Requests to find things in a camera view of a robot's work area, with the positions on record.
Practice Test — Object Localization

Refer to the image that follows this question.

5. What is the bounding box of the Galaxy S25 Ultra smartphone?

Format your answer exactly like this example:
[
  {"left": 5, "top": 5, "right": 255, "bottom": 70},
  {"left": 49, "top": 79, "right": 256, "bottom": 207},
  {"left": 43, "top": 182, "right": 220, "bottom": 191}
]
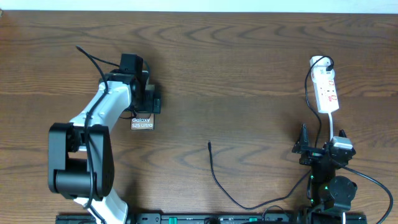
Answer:
[{"left": 131, "top": 113, "right": 155, "bottom": 131}]

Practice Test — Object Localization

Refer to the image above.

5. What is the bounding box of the black USB charging cable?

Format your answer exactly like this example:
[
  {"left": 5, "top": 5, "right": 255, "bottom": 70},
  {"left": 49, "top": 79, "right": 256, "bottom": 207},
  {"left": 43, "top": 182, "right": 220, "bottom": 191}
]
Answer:
[{"left": 207, "top": 55, "right": 335, "bottom": 211}]

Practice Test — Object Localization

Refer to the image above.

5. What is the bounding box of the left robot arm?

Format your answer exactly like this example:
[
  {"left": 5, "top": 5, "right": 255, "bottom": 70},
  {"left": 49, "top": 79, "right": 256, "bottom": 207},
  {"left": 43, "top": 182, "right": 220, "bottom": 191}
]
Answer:
[{"left": 48, "top": 70, "right": 161, "bottom": 223}]

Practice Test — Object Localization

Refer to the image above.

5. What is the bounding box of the white power strip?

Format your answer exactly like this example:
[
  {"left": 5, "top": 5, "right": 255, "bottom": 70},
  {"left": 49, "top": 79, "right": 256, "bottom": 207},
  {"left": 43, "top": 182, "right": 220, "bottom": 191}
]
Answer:
[{"left": 310, "top": 55, "right": 339, "bottom": 114}]

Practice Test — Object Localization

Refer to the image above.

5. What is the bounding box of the white power strip cord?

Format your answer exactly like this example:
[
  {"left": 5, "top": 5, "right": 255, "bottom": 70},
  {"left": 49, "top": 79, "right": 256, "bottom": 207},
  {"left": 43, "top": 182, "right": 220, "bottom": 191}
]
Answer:
[{"left": 328, "top": 112, "right": 335, "bottom": 140}]

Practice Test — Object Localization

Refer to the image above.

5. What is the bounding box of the black mounting rail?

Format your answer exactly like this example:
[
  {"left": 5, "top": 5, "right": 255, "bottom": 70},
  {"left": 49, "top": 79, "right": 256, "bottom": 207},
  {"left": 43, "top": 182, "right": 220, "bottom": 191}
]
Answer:
[{"left": 55, "top": 212, "right": 368, "bottom": 224}]

